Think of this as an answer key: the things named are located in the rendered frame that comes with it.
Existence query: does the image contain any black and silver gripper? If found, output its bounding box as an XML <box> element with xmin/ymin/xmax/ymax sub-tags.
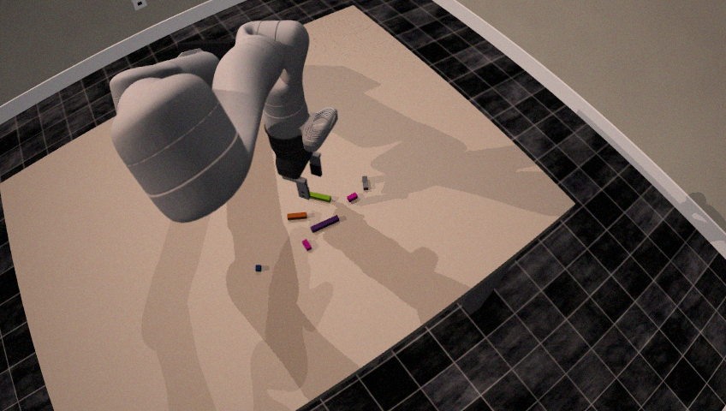
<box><xmin>263</xmin><ymin>101</ymin><xmax>338</xmax><ymax>200</ymax></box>

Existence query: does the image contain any orange rod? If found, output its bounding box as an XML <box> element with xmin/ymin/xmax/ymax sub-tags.
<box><xmin>287</xmin><ymin>212</ymin><xmax>307</xmax><ymax>220</ymax></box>

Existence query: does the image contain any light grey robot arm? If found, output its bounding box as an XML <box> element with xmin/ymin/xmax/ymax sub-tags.
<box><xmin>110</xmin><ymin>21</ymin><xmax>309</xmax><ymax>223</ymax></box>

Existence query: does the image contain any purple rod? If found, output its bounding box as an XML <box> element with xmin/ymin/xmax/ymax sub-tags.
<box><xmin>311</xmin><ymin>215</ymin><xmax>339</xmax><ymax>233</ymax></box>

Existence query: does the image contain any lime green rod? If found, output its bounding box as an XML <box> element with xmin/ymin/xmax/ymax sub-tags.
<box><xmin>310</xmin><ymin>192</ymin><xmax>331</xmax><ymax>203</ymax></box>

